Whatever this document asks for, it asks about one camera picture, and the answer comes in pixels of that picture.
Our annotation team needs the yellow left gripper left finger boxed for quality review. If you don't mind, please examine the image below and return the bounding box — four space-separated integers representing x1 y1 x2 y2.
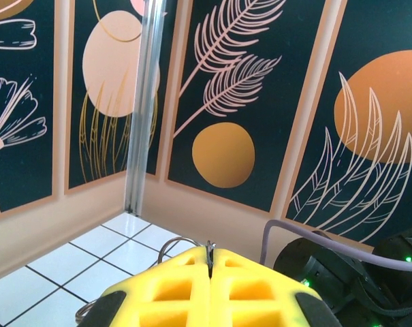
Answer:
76 246 212 327

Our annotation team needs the aluminium frame post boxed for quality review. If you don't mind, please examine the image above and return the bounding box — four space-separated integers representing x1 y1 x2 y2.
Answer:
123 0 169 218

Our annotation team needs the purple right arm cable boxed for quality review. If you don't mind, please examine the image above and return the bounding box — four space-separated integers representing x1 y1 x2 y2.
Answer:
261 219 412 273

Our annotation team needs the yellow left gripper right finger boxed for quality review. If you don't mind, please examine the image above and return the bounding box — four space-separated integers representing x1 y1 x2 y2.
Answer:
208 247 345 327

